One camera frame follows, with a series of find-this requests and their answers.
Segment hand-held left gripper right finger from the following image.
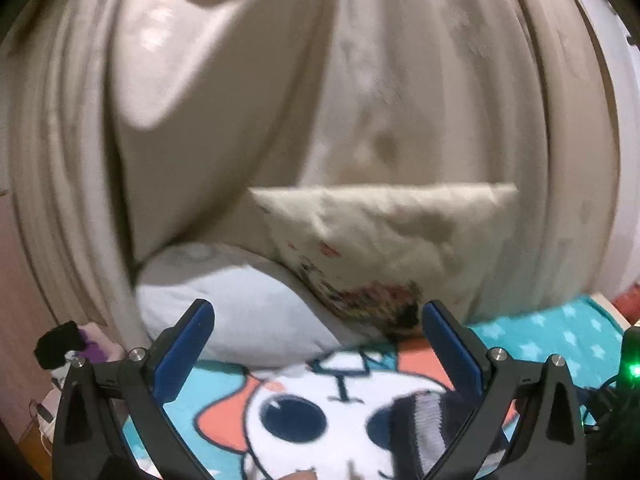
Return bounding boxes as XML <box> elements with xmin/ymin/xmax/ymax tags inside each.
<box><xmin>421</xmin><ymin>300</ymin><xmax>586</xmax><ymax>480</ymax></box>

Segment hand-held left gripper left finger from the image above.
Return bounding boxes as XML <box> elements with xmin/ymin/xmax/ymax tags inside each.
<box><xmin>52</xmin><ymin>299</ymin><xmax>216</xmax><ymax>480</ymax></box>

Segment striped pants with navy patches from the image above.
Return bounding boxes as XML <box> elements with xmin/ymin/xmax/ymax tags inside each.
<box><xmin>387</xmin><ymin>390</ymin><xmax>521</xmax><ymax>480</ymax></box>

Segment white plush pillow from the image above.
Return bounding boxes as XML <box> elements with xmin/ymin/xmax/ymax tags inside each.
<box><xmin>135</xmin><ymin>242</ymin><xmax>381</xmax><ymax>368</ymax></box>

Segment purple cloth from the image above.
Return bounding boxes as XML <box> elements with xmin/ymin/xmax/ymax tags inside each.
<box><xmin>80</xmin><ymin>324</ymin><xmax>126</xmax><ymax>363</ymax></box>

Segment black object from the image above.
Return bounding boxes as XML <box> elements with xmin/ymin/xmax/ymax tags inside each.
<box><xmin>34</xmin><ymin>322</ymin><xmax>86</xmax><ymax>368</ymax></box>

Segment teal star cartoon blanket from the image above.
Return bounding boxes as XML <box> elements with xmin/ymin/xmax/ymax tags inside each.
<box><xmin>120</xmin><ymin>296</ymin><xmax>626</xmax><ymax>480</ymax></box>

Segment cream floral pillow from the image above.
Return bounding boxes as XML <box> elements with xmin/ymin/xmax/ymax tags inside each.
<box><xmin>248</xmin><ymin>182</ymin><xmax>518</xmax><ymax>333</ymax></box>

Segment white plastic item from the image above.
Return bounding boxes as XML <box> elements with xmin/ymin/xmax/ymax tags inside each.
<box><xmin>30</xmin><ymin>360</ymin><xmax>66</xmax><ymax>441</ymax></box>

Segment cream curtain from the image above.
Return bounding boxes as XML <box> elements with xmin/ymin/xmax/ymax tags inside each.
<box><xmin>0</xmin><ymin>0</ymin><xmax>626</xmax><ymax>331</ymax></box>

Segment black cable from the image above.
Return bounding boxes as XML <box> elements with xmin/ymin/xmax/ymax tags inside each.
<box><xmin>575</xmin><ymin>375</ymin><xmax>626</xmax><ymax>431</ymax></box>

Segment white bed frame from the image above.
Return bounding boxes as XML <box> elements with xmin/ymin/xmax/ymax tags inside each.
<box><xmin>587</xmin><ymin>292</ymin><xmax>628</xmax><ymax>333</ymax></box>

